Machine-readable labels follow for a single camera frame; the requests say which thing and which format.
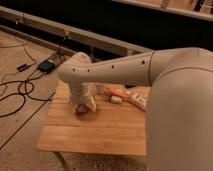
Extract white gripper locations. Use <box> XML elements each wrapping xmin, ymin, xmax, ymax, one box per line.
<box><xmin>70</xmin><ymin>95</ymin><xmax>96</xmax><ymax>113</ymax></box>

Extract small white block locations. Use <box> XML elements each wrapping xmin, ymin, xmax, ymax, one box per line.
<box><xmin>111</xmin><ymin>95</ymin><xmax>122</xmax><ymax>104</ymax></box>

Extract black power adapter box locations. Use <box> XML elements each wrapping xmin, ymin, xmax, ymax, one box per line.
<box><xmin>37</xmin><ymin>60</ymin><xmax>55</xmax><ymax>73</ymax></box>

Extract black floor cable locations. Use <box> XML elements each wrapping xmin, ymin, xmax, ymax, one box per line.
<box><xmin>0</xmin><ymin>46</ymin><xmax>56</xmax><ymax>118</ymax></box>

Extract white packaged item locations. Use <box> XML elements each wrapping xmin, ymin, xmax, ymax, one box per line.
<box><xmin>130</xmin><ymin>93</ymin><xmax>146</xmax><ymax>110</ymax></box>

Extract orange pepper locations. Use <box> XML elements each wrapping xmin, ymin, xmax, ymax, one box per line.
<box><xmin>107</xmin><ymin>87</ymin><xmax>128</xmax><ymax>98</ymax></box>

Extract purple ceramic bowl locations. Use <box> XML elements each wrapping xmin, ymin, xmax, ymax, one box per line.
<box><xmin>75</xmin><ymin>104</ymin><xmax>89</xmax><ymax>114</ymax></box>

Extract small black device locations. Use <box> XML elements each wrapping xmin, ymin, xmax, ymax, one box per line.
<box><xmin>17</xmin><ymin>64</ymin><xmax>30</xmax><ymax>72</ymax></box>

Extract wooden table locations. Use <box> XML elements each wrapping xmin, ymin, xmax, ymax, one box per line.
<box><xmin>37</xmin><ymin>82</ymin><xmax>146</xmax><ymax>155</ymax></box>

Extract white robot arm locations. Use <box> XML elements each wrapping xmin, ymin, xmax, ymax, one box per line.
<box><xmin>58</xmin><ymin>47</ymin><xmax>213</xmax><ymax>171</ymax></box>

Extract long wooden beam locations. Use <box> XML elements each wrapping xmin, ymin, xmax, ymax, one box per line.
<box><xmin>0</xmin><ymin>6</ymin><xmax>151</xmax><ymax>56</ymax></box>

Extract clear plastic cup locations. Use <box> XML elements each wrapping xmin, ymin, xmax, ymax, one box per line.
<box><xmin>96</xmin><ymin>83</ymin><xmax>105</xmax><ymax>95</ymax></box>

